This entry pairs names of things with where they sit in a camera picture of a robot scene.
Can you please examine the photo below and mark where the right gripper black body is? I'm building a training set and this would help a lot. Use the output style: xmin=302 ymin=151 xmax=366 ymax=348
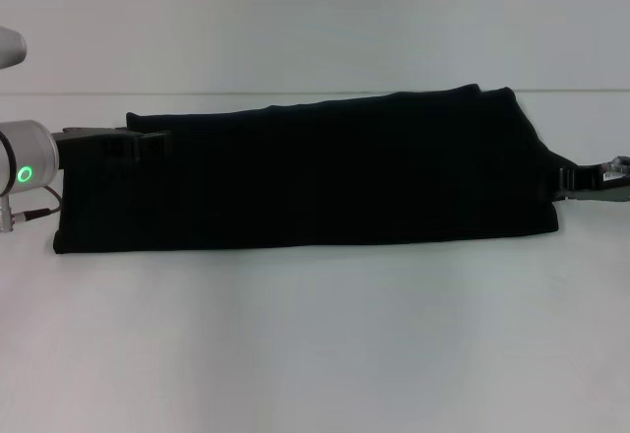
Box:
xmin=573 ymin=155 xmax=630 ymax=204

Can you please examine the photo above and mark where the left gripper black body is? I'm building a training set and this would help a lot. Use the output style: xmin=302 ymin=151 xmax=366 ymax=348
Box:
xmin=51 ymin=125 xmax=142 ymax=171

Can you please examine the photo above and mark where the black shirt with FREE print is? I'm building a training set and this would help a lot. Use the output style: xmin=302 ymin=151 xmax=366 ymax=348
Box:
xmin=52 ymin=83 xmax=584 ymax=256

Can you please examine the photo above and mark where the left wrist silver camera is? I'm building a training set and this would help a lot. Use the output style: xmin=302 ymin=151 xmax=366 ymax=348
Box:
xmin=0 ymin=26 xmax=29 ymax=71

